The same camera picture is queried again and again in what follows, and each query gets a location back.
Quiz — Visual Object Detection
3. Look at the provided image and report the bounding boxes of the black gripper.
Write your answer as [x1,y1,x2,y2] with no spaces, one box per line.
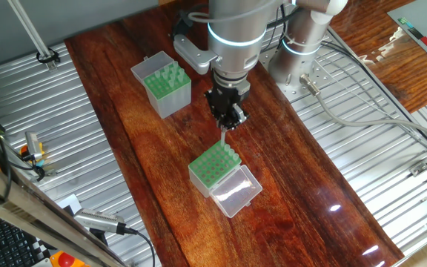
[204,79,252,131]

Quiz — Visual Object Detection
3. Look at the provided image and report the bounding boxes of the low green rack tip box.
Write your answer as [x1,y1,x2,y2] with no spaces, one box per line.
[188,139,264,219]

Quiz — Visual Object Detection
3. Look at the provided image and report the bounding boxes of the tall translucent green tip box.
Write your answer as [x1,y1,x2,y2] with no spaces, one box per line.
[130,50,193,119]

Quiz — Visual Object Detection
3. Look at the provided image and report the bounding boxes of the glossy brown wooden board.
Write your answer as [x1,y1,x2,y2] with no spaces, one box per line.
[64,0,406,267]

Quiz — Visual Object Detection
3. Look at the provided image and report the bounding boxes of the scuffed brown wooden board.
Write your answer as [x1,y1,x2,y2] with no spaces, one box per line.
[331,0,427,114]

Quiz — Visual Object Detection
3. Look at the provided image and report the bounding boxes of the white paper sheet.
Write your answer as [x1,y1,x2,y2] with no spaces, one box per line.
[57,193,83,216]

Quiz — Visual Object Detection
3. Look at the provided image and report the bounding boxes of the yellow button box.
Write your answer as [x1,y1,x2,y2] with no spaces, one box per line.
[49,250,90,267]

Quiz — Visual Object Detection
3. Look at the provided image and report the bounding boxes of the orange yellow plastic object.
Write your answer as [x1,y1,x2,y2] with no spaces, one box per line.
[19,142,47,168]

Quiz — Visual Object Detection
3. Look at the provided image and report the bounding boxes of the aluminium pole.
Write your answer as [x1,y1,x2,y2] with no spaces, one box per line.
[7,0,58,72]

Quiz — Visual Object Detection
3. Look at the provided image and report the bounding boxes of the red emergency stop button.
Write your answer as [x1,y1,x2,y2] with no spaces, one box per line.
[57,251,76,267]

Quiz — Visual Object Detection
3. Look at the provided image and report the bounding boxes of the black keyboard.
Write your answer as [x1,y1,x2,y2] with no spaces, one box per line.
[0,211,51,267]

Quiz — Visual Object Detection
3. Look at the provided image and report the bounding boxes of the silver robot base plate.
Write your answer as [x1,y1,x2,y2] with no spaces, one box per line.
[259,44,339,103]

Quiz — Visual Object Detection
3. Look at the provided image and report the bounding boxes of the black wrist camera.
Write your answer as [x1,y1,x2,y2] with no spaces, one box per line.
[171,10,196,38]

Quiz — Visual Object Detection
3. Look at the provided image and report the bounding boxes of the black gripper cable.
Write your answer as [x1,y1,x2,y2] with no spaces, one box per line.
[265,5,299,33]

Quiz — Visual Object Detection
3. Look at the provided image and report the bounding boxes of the thin black cable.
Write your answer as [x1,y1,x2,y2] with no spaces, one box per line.
[320,39,427,153]

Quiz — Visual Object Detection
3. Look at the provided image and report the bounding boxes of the grey cable with metal plug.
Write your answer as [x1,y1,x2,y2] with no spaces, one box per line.
[298,73,427,146]

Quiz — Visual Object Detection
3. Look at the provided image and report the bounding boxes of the black camera cable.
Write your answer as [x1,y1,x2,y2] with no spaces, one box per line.
[124,226,157,267]

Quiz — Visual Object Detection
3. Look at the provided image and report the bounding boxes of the long silver depth camera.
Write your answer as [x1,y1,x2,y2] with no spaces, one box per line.
[73,207,128,235]

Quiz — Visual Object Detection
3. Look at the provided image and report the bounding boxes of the black camera stand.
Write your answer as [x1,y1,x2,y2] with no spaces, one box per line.
[89,228,109,248]

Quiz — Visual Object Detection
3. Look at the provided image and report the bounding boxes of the black cable loop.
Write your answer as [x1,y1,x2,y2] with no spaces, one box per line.
[36,47,62,65]

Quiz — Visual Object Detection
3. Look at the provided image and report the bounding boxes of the aluminium corner bracket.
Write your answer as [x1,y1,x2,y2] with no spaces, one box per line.
[409,162,427,177]

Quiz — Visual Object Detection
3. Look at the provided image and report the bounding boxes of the small silver camera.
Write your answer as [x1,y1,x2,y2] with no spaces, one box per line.
[25,131,44,162]

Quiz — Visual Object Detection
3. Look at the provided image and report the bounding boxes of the steel frame bar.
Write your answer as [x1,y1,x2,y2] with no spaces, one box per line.
[0,146,129,267]

